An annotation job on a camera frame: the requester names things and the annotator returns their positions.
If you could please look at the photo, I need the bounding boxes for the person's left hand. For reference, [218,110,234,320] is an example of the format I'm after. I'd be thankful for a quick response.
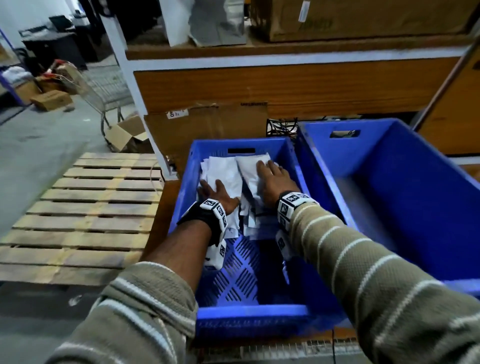
[197,179,241,217]

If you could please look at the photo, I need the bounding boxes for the person's right hand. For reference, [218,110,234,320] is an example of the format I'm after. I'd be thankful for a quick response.
[256,160,301,209]

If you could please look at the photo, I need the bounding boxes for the white packet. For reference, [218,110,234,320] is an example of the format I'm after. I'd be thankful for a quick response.
[201,156,244,211]
[235,152,280,203]

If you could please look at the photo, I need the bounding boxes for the white packets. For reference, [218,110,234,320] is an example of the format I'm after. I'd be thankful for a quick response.
[198,157,280,241]

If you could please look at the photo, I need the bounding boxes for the perforated blue plastic crate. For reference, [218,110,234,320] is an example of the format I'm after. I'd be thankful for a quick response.
[168,137,346,340]

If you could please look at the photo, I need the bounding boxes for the person's left forearm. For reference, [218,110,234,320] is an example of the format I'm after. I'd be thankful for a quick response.
[44,219,213,364]

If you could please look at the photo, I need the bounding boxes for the person's right forearm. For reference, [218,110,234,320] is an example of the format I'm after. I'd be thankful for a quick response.
[290,204,480,364]

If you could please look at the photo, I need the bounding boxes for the left wrist marker band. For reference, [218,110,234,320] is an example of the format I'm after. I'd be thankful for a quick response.
[176,198,229,247]

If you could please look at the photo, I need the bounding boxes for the flat cardboard sheet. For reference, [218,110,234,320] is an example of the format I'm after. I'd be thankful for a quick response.
[144,101,269,173]

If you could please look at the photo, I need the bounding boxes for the open cardboard box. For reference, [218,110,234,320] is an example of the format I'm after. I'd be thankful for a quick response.
[104,114,153,153]

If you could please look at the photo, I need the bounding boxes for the wooden pallet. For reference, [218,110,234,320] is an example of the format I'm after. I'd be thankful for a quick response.
[0,151,165,288]

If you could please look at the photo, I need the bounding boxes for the metal shopping cart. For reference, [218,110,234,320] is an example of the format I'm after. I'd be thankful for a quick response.
[56,63,134,140]

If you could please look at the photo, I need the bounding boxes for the stack of grey paper trays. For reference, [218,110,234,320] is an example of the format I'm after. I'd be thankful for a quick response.
[188,0,248,48]

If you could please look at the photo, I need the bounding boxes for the white open box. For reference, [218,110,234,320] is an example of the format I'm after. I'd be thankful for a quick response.
[159,0,248,48]

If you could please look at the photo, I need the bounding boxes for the large brown cardboard box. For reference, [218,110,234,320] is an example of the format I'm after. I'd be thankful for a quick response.
[249,0,480,43]

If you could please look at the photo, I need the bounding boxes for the small closed cardboard box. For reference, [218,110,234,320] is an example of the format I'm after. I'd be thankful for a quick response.
[29,89,74,112]

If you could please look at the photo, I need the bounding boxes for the black desk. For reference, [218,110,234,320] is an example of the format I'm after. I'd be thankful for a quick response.
[20,31,87,70]

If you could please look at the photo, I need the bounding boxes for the blue metal storage rack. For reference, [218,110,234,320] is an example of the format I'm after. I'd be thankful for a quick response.
[0,28,25,108]

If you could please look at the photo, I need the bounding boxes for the black laptop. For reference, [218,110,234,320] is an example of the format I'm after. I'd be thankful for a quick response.
[48,14,74,33]

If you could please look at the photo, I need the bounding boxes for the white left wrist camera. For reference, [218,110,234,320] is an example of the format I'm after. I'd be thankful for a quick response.
[204,239,228,271]

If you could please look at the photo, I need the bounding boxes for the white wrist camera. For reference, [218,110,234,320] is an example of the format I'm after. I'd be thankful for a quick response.
[275,229,299,262]
[204,239,228,271]

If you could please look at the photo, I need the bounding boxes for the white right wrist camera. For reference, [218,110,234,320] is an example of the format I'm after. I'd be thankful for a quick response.
[275,229,299,262]

